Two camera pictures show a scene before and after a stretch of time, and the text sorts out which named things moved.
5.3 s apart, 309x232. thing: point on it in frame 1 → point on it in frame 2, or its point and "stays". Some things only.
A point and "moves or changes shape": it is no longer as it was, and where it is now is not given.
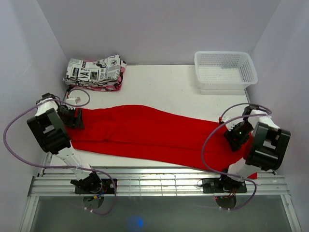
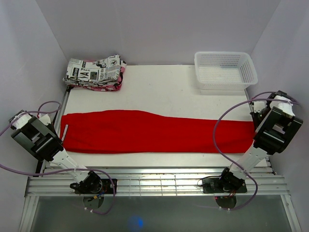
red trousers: (161, 131) moves or changes shape
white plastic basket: (224, 70) stays
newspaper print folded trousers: (105, 71) stays
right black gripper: (230, 136) → (256, 122)
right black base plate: (218, 185) stays
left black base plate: (109, 186) stays
